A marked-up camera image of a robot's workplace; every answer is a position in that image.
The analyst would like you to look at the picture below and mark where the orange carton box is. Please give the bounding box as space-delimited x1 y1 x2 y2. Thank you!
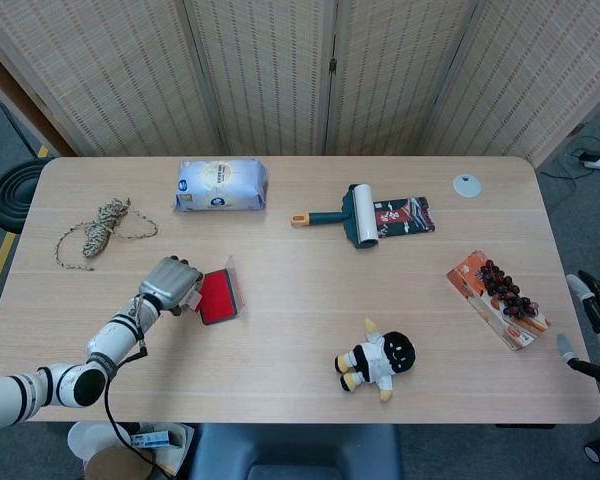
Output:
446 250 552 351

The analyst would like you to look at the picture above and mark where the dark patterned pouch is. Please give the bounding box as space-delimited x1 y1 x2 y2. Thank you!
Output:
372 196 436 239

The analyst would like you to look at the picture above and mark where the coiled speckled rope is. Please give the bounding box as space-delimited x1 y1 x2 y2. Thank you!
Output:
55 197 159 272

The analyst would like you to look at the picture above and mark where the black plug with cable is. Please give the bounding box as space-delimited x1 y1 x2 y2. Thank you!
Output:
537 135 600 181

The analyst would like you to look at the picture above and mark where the small blue white box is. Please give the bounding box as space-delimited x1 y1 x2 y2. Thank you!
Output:
129 429 172 450

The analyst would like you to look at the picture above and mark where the red ink pad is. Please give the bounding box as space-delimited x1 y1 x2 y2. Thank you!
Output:
198 255 247 327

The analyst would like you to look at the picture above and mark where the blue white tissue pack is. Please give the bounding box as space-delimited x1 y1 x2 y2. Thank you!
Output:
172 158 270 213

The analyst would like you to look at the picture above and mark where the black white plush doll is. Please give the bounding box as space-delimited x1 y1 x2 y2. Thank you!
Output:
334 318 417 403

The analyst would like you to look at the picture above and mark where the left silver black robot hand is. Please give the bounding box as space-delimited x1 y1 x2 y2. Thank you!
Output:
138 256 205 317

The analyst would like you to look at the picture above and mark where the woven folding screen panel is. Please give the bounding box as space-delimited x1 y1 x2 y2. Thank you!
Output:
0 0 229 157
182 0 339 156
324 0 481 156
422 0 600 169

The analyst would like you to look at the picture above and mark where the dark red grape bunch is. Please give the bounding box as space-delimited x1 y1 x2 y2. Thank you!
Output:
478 259 540 320

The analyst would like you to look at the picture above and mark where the white round plate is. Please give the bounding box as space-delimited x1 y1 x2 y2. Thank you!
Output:
67 421 131 464

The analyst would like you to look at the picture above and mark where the black round stool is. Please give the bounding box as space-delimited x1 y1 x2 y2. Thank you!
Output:
0 158 49 234

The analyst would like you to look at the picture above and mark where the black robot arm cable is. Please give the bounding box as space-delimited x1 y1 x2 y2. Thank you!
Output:
103 294 174 480

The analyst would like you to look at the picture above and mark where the dark blue chair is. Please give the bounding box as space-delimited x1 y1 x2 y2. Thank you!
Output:
187 423 405 480

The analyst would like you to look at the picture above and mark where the brown cork round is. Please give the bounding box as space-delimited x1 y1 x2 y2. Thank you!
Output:
84 446 154 480

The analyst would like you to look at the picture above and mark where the green lint roller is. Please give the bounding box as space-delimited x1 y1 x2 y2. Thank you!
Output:
290 183 381 251

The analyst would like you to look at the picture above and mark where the white round cable grommet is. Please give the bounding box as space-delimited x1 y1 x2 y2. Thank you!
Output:
452 172 483 199

